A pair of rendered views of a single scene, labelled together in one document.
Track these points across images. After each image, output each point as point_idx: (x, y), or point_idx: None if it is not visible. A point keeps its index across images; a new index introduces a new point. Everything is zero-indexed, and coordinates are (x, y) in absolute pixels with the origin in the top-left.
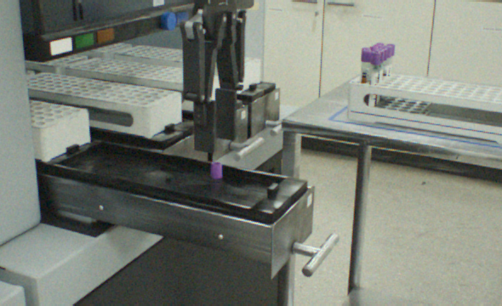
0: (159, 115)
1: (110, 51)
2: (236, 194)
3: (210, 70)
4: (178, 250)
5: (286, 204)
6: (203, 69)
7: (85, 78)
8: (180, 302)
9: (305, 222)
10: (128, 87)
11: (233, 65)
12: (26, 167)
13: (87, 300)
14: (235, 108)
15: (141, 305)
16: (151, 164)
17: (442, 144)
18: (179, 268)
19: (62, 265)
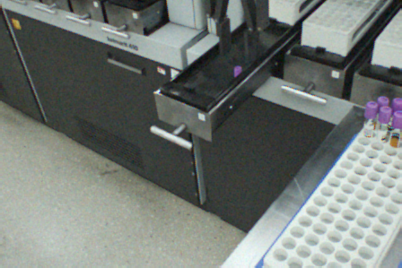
0: (313, 35)
1: None
2: (206, 82)
3: (216, 4)
4: (294, 125)
5: (175, 96)
6: None
7: None
8: (294, 156)
9: (197, 125)
10: (361, 12)
11: (245, 13)
12: (234, 9)
13: None
14: (245, 42)
15: (255, 123)
16: (262, 51)
17: (276, 203)
18: (295, 136)
19: (199, 56)
